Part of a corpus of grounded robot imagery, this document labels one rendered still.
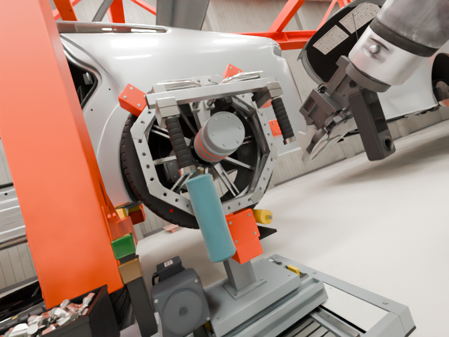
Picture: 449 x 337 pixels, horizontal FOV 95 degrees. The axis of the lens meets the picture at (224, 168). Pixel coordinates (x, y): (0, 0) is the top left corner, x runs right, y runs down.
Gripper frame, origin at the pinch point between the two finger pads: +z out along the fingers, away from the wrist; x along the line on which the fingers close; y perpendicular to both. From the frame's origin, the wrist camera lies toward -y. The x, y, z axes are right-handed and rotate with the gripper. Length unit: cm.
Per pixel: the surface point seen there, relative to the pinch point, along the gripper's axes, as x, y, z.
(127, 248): 40.1, 1.4, 15.4
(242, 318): 13, -26, 59
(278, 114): -9.7, 20.0, 5.8
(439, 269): -78, -54, 47
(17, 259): 248, 203, 470
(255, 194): -5.9, 8.3, 35.1
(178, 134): 22.6, 21.1, 7.2
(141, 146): 29, 35, 26
